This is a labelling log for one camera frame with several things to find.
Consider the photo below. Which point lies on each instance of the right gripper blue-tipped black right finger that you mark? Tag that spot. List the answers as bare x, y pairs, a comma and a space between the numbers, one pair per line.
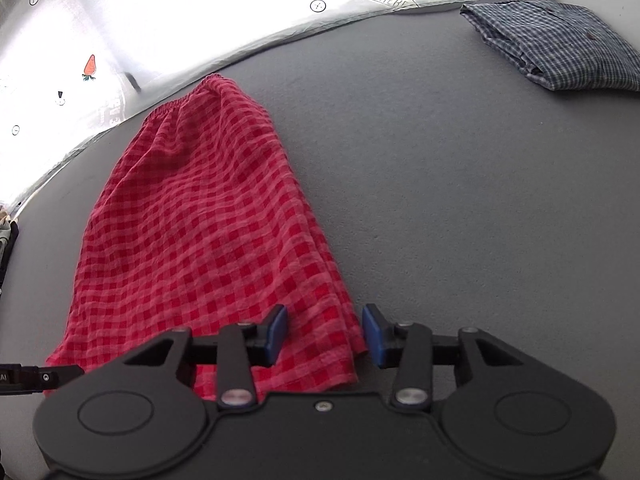
411, 349

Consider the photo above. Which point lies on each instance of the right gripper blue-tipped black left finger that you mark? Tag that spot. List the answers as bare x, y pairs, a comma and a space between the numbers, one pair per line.
236, 349

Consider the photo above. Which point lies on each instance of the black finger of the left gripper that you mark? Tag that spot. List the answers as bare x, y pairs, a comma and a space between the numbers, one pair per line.
17, 379

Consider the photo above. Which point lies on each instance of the red checkered shorts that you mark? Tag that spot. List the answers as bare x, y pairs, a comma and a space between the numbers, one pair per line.
201, 224

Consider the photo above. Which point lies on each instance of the folded blue plaid shirt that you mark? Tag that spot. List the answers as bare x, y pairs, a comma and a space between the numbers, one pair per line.
559, 46

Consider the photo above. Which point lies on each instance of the white carrot-print curtain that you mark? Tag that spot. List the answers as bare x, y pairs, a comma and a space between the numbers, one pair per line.
71, 69

